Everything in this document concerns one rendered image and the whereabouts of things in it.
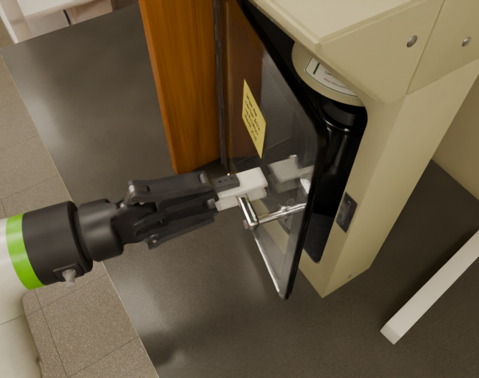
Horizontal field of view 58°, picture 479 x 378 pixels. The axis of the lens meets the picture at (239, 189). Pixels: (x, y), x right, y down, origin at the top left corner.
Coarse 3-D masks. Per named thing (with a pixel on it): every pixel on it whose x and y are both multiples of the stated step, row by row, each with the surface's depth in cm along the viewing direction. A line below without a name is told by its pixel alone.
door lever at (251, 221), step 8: (240, 200) 56; (248, 200) 56; (240, 208) 56; (248, 208) 55; (280, 208) 55; (248, 216) 55; (256, 216) 55; (264, 216) 55; (272, 216) 55; (280, 216) 55; (248, 224) 54; (256, 224) 54
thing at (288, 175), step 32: (224, 0) 55; (224, 32) 59; (256, 32) 47; (224, 64) 64; (256, 64) 49; (224, 96) 69; (256, 96) 53; (288, 96) 43; (288, 128) 45; (320, 128) 39; (256, 160) 61; (288, 160) 48; (320, 160) 41; (288, 192) 51; (288, 224) 55; (288, 256) 59; (288, 288) 65
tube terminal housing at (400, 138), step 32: (448, 0) 31; (288, 32) 49; (448, 32) 34; (448, 64) 38; (416, 96) 39; (448, 96) 43; (384, 128) 42; (416, 128) 44; (384, 160) 46; (416, 160) 52; (352, 192) 52; (384, 192) 53; (352, 224) 56; (384, 224) 64; (352, 256) 67; (320, 288) 75
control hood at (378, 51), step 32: (256, 0) 31; (288, 0) 29; (320, 0) 29; (352, 0) 29; (384, 0) 29; (416, 0) 29; (320, 32) 27; (352, 32) 27; (384, 32) 29; (416, 32) 32; (352, 64) 30; (384, 64) 32; (416, 64) 35; (384, 96) 36
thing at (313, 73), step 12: (300, 48) 54; (300, 60) 53; (312, 60) 51; (300, 72) 53; (312, 72) 52; (324, 72) 50; (312, 84) 52; (324, 84) 51; (336, 84) 50; (336, 96) 51; (348, 96) 50
